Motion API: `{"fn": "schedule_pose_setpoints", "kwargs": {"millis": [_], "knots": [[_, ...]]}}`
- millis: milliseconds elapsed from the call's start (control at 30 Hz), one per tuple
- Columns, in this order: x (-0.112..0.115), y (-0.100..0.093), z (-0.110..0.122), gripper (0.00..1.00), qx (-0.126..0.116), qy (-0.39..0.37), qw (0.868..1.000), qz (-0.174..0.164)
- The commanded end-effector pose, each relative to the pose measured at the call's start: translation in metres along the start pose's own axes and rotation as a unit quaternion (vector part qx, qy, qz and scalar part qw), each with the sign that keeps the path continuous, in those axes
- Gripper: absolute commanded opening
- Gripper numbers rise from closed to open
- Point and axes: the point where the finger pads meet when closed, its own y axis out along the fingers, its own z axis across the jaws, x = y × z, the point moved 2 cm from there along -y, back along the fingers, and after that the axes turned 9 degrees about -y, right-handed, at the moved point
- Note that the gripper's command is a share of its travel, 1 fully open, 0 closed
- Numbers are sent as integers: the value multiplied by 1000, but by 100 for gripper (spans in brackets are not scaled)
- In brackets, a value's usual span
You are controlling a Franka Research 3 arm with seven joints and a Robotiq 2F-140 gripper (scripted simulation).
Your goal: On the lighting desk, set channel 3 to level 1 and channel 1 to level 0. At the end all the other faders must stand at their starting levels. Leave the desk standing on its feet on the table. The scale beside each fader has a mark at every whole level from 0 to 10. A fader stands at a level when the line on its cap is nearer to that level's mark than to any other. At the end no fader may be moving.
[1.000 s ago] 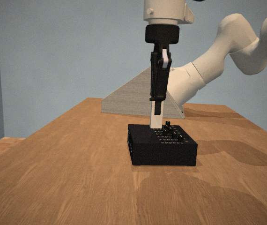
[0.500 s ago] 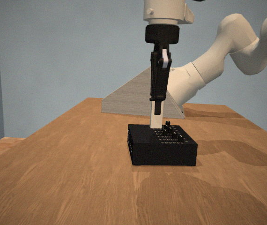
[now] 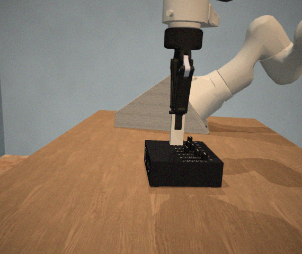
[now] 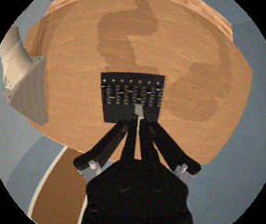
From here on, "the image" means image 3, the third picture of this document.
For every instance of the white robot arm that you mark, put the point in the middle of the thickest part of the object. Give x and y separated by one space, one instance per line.
265 41

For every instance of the black lighting desk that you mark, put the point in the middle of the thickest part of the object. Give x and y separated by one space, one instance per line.
182 165

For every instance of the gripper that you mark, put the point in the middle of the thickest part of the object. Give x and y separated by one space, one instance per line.
182 40

